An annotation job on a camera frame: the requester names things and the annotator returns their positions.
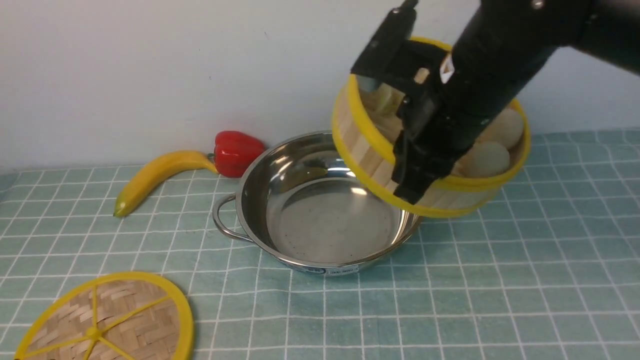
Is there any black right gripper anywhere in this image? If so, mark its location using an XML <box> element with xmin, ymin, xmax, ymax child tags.
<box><xmin>391</xmin><ymin>39</ymin><xmax>481</xmax><ymax>205</ymax></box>

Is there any bamboo steamer basket yellow rim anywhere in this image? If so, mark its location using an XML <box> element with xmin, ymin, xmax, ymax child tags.
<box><xmin>331</xmin><ymin>36</ymin><xmax>532</xmax><ymax>219</ymax></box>

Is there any woven bamboo steamer lid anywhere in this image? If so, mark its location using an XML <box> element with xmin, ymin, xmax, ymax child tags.
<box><xmin>14</xmin><ymin>271</ymin><xmax>195</xmax><ymax>360</ymax></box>

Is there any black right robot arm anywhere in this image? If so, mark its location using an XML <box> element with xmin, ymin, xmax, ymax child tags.
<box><xmin>391</xmin><ymin>0</ymin><xmax>640</xmax><ymax>205</ymax></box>

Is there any white round bun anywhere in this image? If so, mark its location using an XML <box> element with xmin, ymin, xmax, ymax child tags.
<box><xmin>456</xmin><ymin>141</ymin><xmax>511</xmax><ymax>178</ymax></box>
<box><xmin>478</xmin><ymin>107</ymin><xmax>525</xmax><ymax>150</ymax></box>

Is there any green checkered tablecloth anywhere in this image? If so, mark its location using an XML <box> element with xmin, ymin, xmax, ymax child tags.
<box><xmin>0</xmin><ymin>129</ymin><xmax>640</xmax><ymax>360</ymax></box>

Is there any red bell pepper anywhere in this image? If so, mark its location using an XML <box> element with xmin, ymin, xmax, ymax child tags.
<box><xmin>207</xmin><ymin>130</ymin><xmax>266</xmax><ymax>178</ymax></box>

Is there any yellow banana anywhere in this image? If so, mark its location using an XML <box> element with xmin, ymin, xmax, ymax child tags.
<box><xmin>113</xmin><ymin>150</ymin><xmax>218</xmax><ymax>218</ymax></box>

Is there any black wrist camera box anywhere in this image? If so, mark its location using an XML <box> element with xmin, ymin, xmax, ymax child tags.
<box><xmin>350</xmin><ymin>0</ymin><xmax>419</xmax><ymax>92</ymax></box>

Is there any stainless steel two-handled pot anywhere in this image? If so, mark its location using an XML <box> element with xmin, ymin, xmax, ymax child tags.
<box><xmin>211</xmin><ymin>131</ymin><xmax>422</xmax><ymax>277</ymax></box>

